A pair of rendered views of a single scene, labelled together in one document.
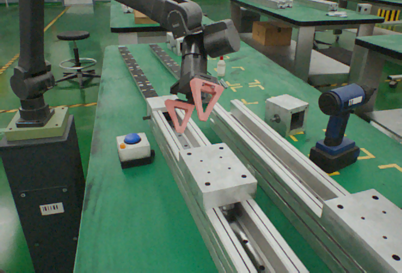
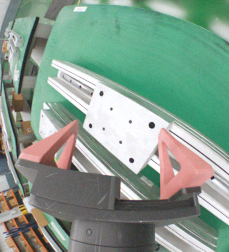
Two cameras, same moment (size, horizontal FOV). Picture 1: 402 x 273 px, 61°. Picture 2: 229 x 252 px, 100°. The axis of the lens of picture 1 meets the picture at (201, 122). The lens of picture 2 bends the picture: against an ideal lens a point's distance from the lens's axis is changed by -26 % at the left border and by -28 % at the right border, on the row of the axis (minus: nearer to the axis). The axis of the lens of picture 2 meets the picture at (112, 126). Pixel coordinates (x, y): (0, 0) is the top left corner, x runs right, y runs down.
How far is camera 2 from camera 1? 0.69 m
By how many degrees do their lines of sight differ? 86
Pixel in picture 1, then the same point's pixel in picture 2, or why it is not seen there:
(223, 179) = (97, 109)
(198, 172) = (118, 101)
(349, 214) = (52, 130)
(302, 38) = not seen: outside the picture
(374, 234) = (46, 123)
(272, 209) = not seen: hidden behind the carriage
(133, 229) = (175, 57)
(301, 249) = not seen: hidden behind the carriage
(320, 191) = (88, 164)
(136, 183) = not seen: outside the picture
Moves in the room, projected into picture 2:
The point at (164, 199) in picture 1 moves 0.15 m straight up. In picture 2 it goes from (189, 103) to (180, 101)
